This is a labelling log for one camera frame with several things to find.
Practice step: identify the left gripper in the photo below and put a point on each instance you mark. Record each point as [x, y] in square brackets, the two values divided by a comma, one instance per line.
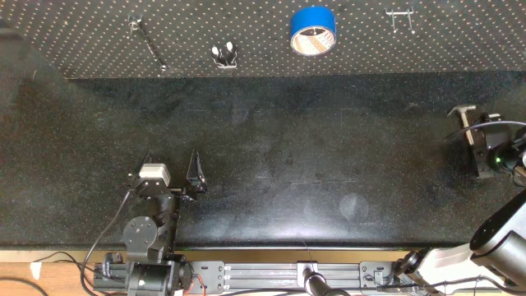
[156, 190]

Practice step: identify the roll of blue tape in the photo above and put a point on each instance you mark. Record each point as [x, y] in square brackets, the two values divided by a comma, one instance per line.
[313, 20]

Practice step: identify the hammer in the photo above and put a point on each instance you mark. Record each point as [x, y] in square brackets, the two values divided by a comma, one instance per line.
[463, 111]

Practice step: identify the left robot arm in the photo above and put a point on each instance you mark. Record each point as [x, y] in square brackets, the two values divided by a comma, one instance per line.
[152, 242]

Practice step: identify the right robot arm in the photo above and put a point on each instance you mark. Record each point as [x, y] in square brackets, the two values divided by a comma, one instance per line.
[497, 246]

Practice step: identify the black pegboard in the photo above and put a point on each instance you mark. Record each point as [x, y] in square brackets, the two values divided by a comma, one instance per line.
[411, 49]

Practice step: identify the metal hook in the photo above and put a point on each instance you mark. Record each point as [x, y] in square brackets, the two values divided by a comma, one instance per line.
[398, 12]
[226, 66]
[134, 19]

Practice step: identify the wrench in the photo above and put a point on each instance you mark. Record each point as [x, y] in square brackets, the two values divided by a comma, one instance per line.
[149, 43]

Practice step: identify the white tape strip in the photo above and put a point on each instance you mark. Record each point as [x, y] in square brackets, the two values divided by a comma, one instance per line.
[35, 269]

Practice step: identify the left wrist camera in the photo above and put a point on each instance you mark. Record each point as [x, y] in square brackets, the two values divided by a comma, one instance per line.
[155, 172]

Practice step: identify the mounting rail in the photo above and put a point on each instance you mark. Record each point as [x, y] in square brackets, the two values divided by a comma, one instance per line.
[263, 277]

